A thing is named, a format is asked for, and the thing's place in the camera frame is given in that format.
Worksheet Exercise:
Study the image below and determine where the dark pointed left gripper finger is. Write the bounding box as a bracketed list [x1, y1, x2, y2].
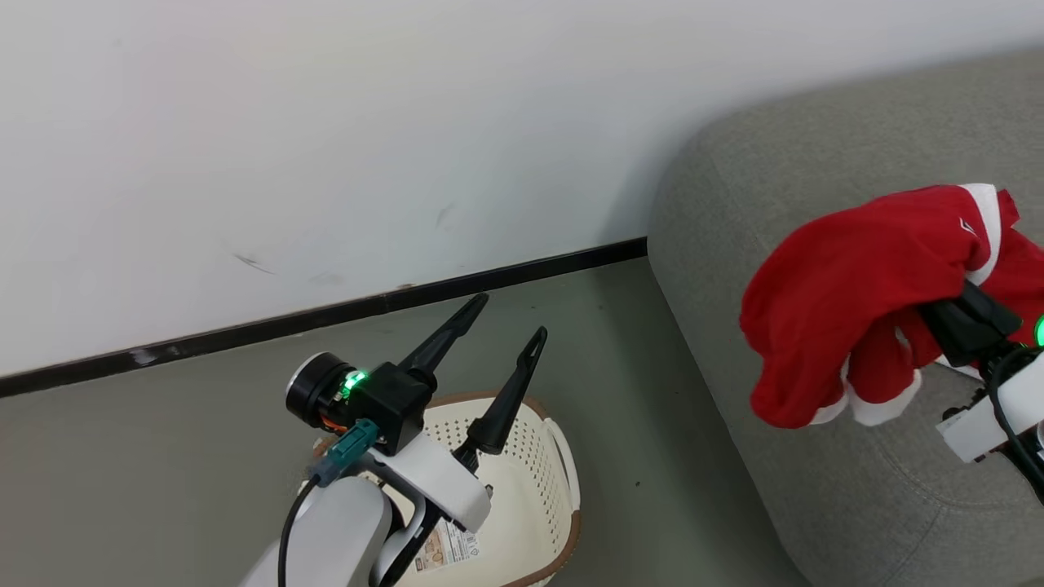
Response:
[396, 293, 490, 389]
[468, 327, 549, 456]

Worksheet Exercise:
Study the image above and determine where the paper label sticker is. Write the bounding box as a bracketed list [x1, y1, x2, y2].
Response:
[414, 520, 482, 573]

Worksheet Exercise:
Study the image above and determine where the grey fabric sofa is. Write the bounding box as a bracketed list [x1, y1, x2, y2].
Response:
[648, 47, 1044, 587]

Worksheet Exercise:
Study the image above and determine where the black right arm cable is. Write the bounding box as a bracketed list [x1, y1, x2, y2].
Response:
[985, 346, 1044, 500]

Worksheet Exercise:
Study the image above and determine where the cream perforated laundry basket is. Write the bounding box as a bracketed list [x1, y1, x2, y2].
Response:
[312, 391, 582, 587]

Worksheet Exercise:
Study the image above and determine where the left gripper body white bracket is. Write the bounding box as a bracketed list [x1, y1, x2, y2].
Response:
[285, 351, 492, 533]

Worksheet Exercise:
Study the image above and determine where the red garment with white stripes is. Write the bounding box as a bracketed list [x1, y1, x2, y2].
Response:
[739, 183, 1044, 430]

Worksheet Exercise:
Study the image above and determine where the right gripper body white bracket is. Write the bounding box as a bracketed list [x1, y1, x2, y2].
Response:
[937, 316, 1044, 464]

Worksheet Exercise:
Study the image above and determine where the black cable with teal plug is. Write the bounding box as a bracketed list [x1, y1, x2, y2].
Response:
[276, 418, 382, 587]

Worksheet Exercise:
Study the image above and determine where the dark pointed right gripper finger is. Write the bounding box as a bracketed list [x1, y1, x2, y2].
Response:
[920, 280, 1022, 369]

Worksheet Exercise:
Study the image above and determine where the black wall baseboard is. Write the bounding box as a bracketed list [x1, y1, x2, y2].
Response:
[0, 236, 648, 399]

